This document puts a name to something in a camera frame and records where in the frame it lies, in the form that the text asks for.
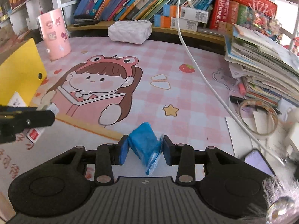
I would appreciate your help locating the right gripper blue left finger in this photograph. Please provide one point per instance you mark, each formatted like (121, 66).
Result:
(108, 155)

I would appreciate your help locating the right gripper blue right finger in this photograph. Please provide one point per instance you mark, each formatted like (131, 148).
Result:
(183, 156)

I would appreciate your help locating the white staples box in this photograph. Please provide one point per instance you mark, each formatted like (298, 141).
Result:
(44, 118)

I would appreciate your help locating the blue plastic bag bundle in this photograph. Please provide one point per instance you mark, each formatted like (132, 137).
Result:
(146, 146)

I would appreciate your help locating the yellow cardboard box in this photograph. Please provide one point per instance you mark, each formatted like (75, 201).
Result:
(22, 72)

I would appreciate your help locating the smartphone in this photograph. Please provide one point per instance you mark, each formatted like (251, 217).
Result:
(256, 159)

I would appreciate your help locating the pink cylindrical pen holder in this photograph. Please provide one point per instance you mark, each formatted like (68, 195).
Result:
(53, 32)

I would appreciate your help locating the stack of papers and magazines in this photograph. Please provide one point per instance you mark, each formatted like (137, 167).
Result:
(267, 70)

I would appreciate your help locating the white quilted pearl purse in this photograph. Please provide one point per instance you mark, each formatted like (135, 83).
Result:
(133, 31)

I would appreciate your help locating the orange blue white box lower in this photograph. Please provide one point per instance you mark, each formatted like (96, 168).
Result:
(171, 22)

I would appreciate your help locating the orange blue white box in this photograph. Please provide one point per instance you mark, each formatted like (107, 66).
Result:
(171, 22)
(186, 13)

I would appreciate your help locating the orange blue white box upper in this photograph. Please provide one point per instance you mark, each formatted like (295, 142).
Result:
(186, 13)

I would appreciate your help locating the white bookshelf frame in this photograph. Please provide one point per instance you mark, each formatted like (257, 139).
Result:
(56, 2)

